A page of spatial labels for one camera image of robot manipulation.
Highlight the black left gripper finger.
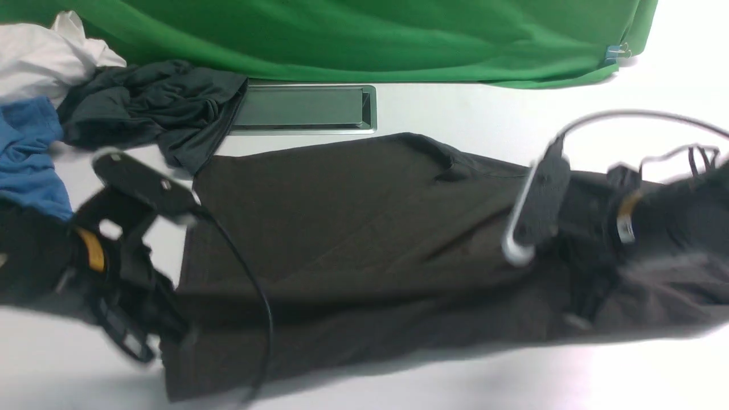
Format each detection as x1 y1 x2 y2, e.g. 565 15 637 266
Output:
94 297 157 365

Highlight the metal table cable hatch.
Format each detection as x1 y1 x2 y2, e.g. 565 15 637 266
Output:
231 84 378 136

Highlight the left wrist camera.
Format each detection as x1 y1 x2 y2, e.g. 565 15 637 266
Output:
92 147 203 226

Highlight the blue binder clip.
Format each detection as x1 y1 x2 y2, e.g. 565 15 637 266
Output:
604 42 632 65

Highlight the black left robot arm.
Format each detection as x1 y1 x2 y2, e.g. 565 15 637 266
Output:
1 188 193 364

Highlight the gray long-sleeve top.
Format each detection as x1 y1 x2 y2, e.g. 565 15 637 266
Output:
193 133 727 381

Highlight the dark teal crumpled shirt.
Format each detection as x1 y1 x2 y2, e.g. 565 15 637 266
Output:
57 60 248 175

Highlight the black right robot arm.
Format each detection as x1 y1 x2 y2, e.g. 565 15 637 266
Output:
558 164 727 325

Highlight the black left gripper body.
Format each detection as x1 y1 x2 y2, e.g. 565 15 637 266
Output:
71 188 192 342

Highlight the white crumpled shirt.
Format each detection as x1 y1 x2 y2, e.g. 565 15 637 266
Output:
1 11 127 107

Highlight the blue crumpled t-shirt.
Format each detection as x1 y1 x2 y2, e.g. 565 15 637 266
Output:
1 96 73 220

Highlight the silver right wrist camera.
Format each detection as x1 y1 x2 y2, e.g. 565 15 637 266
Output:
501 153 571 267

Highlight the black left camera cable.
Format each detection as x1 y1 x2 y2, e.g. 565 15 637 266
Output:
194 208 274 405

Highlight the green backdrop cloth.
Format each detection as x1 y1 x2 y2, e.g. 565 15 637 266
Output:
2 1 658 89

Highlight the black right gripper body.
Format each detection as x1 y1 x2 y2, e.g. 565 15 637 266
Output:
556 165 645 325

